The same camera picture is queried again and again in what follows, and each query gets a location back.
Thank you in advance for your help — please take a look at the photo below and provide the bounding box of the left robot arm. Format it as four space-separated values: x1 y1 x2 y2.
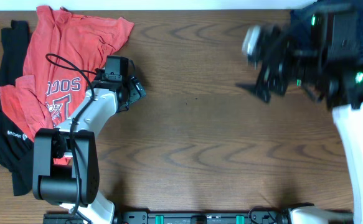
32 55 146 224

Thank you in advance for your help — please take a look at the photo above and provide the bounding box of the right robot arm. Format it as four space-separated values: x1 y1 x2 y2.
242 1 363 223

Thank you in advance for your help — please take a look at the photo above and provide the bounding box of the folded navy garment pile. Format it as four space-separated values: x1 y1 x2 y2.
290 0 363 58

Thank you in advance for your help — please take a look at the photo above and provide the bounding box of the red printed t-shirt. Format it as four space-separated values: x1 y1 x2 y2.
0 5 135 166

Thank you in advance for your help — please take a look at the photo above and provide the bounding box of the black t-shirt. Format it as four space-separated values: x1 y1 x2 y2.
0 20 33 196

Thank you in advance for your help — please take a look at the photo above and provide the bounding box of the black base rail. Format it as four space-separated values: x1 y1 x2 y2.
43 210 291 224

